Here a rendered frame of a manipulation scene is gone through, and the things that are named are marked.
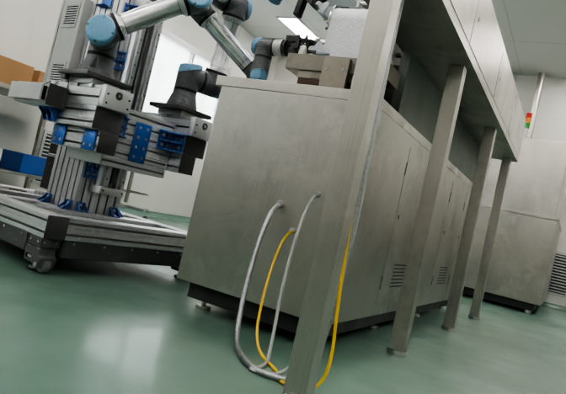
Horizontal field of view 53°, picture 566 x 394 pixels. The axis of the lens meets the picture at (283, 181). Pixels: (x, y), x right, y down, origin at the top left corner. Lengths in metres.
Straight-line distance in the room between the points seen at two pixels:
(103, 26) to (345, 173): 1.36
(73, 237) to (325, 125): 1.09
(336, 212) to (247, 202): 0.75
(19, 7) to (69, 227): 3.56
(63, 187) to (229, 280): 1.07
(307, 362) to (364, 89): 0.67
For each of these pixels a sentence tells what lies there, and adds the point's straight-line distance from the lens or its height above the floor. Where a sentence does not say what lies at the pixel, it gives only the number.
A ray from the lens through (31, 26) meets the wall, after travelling 5.75.
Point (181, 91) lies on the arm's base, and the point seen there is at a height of 0.89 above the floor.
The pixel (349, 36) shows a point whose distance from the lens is 2.36.
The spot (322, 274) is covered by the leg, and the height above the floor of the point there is 0.31.
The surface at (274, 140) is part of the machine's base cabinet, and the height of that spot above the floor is 0.68.
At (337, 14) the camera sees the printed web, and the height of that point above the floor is 1.27.
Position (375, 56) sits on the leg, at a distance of 1.43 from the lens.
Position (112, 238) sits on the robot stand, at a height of 0.17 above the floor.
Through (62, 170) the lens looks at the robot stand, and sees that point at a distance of 2.88.
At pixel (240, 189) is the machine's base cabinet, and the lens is 2.10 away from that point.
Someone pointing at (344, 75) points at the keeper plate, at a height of 0.96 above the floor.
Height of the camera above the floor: 0.45
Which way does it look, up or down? 3 degrees up
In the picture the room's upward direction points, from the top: 13 degrees clockwise
